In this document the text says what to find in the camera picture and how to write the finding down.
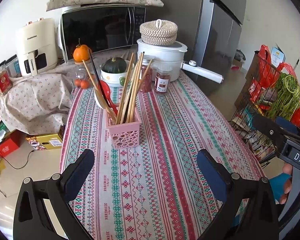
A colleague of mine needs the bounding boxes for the pink plastic utensil basket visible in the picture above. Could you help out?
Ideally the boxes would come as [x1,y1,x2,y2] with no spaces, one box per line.
[105,107,141,150]

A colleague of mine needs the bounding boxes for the white plastic spoon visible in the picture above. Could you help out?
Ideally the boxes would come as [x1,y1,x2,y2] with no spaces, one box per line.
[95,89,109,110]

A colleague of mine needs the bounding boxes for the black chopstick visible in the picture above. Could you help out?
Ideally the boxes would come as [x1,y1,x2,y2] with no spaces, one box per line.
[88,47,109,106]

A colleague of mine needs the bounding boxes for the red plastic spoon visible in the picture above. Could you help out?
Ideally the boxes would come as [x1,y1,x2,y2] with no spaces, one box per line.
[100,80,118,115]

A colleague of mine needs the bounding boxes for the curved wooden chopstick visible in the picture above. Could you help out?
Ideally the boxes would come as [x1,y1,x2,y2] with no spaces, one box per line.
[83,61,116,121]

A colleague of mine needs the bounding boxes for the brown wooden chopstick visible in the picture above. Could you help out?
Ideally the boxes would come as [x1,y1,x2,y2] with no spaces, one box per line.
[125,52,144,123]

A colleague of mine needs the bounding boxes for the light wooden chopstick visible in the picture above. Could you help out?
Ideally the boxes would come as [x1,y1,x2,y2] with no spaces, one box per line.
[116,53,135,125]

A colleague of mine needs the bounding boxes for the person right hand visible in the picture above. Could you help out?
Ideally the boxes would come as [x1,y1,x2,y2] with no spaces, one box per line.
[270,163,293,204]

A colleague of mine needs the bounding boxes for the red plastic bag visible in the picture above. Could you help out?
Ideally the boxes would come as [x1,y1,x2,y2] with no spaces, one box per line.
[248,44,300,127]

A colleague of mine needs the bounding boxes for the green long beans bundle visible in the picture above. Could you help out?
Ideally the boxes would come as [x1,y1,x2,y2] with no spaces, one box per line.
[267,73,300,121]

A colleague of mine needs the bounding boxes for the yellow cardboard box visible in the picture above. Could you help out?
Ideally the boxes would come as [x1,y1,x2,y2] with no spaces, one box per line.
[26,133,63,151]

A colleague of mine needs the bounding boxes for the red cardboard box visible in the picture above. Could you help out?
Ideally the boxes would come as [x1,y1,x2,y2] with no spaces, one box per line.
[0,131,22,157]

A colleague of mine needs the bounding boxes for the patterned handmade tablecloth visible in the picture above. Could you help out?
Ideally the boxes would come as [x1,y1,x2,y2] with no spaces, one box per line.
[60,74,264,239]

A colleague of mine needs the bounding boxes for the small floral beige cloth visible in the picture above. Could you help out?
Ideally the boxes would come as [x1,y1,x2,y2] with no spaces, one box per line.
[0,62,81,135]

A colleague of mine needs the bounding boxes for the red label spice jar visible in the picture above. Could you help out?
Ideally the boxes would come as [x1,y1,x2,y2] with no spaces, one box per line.
[0,67,12,95]

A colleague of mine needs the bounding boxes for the short jar labelled dried fruit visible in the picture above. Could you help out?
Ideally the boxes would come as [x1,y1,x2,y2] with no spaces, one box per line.
[154,65,172,95]

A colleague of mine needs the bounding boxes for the white electric cooking pot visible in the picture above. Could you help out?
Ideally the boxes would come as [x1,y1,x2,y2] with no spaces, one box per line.
[137,38,224,84]

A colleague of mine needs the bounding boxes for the clear glass jar with oranges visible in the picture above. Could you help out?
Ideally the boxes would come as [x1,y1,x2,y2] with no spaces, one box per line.
[70,60,95,89]

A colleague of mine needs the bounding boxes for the grey refrigerator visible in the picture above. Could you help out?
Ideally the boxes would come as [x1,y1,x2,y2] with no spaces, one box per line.
[142,0,248,97]

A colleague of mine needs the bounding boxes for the tall jar red goji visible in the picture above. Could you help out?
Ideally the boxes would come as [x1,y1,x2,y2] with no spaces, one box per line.
[140,55,153,93]

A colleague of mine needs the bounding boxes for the white ceramic bowl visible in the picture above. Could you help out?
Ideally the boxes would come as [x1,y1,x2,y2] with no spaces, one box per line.
[101,60,129,88]

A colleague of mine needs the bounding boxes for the orange tangerine on jar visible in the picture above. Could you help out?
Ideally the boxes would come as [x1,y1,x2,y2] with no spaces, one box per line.
[73,39,92,63]

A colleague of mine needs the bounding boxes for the dark green squash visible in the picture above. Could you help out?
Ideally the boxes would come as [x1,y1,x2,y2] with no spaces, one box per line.
[101,57,127,74]

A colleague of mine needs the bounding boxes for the cream air fryer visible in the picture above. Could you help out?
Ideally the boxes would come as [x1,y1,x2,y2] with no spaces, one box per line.
[17,18,58,76]

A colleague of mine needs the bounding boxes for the black microwave oven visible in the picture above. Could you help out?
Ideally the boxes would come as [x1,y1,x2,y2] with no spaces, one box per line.
[59,4,146,62]

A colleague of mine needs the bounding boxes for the black wire storage cart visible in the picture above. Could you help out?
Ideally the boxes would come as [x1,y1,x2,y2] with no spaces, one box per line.
[230,46,300,166]

